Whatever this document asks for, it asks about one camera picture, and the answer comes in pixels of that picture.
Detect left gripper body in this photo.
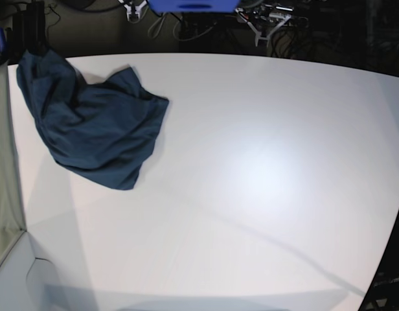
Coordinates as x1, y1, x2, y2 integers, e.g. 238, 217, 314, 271
235, 5, 294, 47

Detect blue cylinder object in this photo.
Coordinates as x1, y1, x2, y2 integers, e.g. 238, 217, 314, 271
0, 27, 7, 53

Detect grey-green fabric curtain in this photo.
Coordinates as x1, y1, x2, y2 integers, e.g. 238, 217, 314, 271
0, 64, 26, 267

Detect blue plastic bin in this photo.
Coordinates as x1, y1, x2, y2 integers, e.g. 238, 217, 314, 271
148, 0, 239, 13

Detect white cable loop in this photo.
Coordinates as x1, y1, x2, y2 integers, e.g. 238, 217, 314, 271
147, 14, 181, 41

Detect dark blue t-shirt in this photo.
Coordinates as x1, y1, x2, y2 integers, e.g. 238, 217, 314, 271
16, 50, 169, 190

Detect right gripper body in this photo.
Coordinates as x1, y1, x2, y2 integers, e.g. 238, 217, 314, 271
119, 0, 148, 21

